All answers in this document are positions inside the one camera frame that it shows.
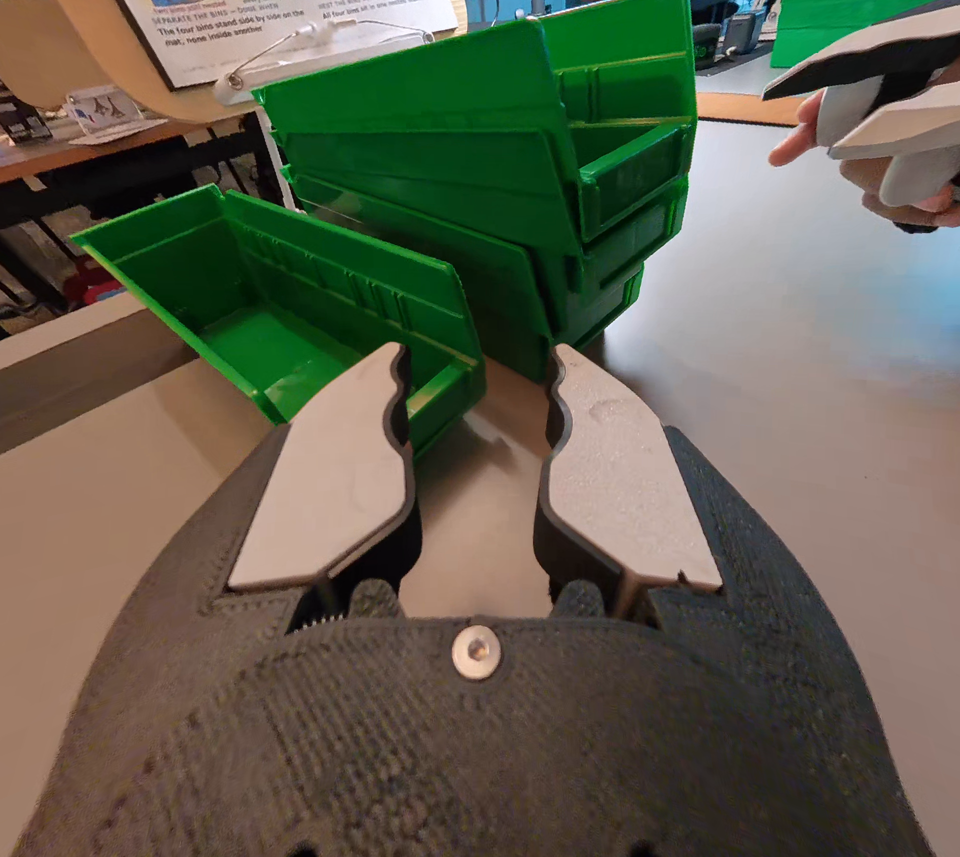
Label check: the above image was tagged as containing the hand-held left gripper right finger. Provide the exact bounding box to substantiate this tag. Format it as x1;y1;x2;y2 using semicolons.
534;344;725;620

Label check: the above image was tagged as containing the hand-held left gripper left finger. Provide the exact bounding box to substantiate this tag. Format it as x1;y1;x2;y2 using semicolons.
226;341;421;592

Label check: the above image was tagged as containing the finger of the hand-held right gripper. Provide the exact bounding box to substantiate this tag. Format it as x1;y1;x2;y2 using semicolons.
761;4;960;147
827;82;960;208

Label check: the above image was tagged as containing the green plastic bin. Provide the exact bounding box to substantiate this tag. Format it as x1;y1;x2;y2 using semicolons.
268;122;691;341
69;184;487;459
251;0;700;251
281;168;648;386

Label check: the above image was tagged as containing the person's right hand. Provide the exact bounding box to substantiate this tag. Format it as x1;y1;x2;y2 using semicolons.
768;92;960;234

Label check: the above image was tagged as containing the red case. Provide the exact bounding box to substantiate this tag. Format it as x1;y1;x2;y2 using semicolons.
63;272;129;307

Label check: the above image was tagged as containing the small picture card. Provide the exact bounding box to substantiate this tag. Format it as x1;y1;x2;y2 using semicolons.
66;88;145;144

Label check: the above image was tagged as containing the black box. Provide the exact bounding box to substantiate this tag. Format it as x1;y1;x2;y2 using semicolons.
0;95;54;146

